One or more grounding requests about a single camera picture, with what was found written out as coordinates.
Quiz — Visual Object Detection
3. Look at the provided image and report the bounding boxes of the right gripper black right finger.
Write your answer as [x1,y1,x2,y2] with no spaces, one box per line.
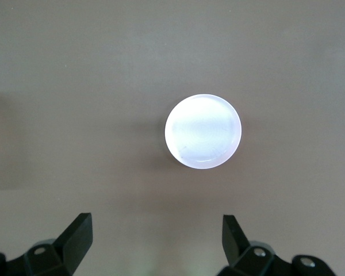
[220,214,337,276]

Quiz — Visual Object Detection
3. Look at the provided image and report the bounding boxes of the pink round plate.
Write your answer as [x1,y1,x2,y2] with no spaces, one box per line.
[164,93,243,171]

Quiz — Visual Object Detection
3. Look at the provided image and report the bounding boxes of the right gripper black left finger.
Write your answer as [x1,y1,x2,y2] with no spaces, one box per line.
[0,212,93,276]

